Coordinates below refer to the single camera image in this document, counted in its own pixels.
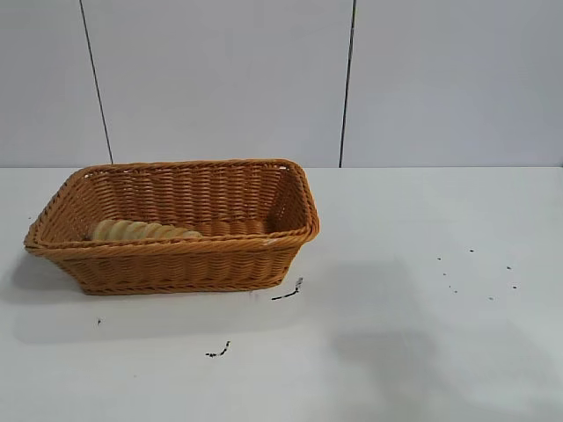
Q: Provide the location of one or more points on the long twisted bread loaf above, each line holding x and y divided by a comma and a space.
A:
141, 230

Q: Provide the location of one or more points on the brown woven wicker basket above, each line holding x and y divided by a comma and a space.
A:
176, 259

